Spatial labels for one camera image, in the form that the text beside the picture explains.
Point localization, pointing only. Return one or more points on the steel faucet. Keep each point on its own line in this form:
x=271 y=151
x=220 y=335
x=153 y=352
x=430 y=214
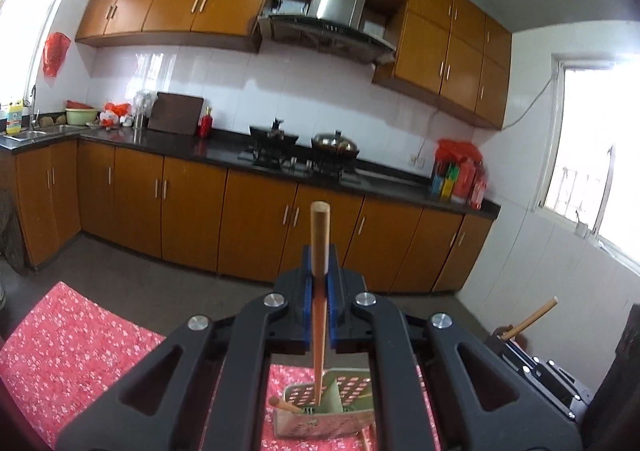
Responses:
x=34 y=106

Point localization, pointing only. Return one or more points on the green and yellow bottle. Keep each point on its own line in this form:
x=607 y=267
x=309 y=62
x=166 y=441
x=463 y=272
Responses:
x=450 y=178

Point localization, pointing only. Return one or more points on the red and white plastic bag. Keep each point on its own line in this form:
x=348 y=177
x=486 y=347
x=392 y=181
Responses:
x=115 y=112

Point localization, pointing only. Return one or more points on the steel sink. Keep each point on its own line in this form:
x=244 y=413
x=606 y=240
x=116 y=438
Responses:
x=45 y=132

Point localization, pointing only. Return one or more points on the green perforated utensil holder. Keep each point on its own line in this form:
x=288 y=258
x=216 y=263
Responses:
x=320 y=426

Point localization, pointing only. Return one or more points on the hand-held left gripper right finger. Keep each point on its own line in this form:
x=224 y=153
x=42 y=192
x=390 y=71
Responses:
x=334 y=316

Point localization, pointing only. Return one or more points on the black kitchen countertop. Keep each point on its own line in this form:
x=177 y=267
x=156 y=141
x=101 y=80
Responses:
x=220 y=151

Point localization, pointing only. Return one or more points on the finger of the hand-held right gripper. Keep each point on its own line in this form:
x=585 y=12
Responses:
x=540 y=376

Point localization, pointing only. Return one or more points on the white wall socket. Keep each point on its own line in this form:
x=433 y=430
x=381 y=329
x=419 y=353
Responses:
x=417 y=160

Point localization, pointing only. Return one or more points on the wooden chopstick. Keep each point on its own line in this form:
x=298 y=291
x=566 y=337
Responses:
x=320 y=231
x=280 y=403
x=535 y=316

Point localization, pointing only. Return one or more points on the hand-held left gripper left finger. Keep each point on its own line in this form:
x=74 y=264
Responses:
x=301 y=316

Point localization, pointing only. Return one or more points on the red floral tablecloth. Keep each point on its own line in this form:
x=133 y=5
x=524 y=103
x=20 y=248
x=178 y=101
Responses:
x=75 y=356

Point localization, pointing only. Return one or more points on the black wok with lid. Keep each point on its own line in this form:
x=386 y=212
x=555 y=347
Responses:
x=272 y=136

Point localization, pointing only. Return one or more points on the dark wooden cutting board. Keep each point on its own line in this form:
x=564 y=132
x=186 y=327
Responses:
x=175 y=113

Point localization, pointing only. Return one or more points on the green plastic basin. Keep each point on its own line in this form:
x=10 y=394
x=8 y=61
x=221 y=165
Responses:
x=80 y=117

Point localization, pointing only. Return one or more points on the lower wooden base cabinets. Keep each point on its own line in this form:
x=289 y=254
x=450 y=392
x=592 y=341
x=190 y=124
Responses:
x=190 y=211

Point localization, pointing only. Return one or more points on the steel cup with clear bag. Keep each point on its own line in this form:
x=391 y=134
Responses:
x=140 y=121

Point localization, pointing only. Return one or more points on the large red jug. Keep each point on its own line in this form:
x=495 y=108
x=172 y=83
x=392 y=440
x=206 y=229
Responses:
x=465 y=178

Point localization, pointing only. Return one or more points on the red hanging plastic bag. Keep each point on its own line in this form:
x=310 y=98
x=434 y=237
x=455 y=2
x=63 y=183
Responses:
x=55 y=53

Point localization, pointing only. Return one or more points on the large window with white frame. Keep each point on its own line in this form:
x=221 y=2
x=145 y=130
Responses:
x=590 y=141

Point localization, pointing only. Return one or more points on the window beside sink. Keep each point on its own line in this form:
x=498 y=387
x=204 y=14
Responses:
x=30 y=6

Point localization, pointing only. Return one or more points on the red plastic basin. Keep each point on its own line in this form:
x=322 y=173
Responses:
x=80 y=104

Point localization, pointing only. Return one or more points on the small red bottle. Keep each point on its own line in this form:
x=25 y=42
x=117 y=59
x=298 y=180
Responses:
x=478 y=188

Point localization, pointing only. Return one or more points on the yellow detergent bottle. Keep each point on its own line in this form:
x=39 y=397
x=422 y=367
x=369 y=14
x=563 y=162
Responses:
x=14 y=118

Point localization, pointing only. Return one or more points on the red glass bottle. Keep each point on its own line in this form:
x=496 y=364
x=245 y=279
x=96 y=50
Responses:
x=205 y=123

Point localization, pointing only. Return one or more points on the wok with steel lid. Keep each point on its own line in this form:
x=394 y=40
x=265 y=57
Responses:
x=335 y=142

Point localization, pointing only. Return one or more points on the black gas stove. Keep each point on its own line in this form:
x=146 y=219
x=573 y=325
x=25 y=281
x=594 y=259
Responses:
x=300 y=166

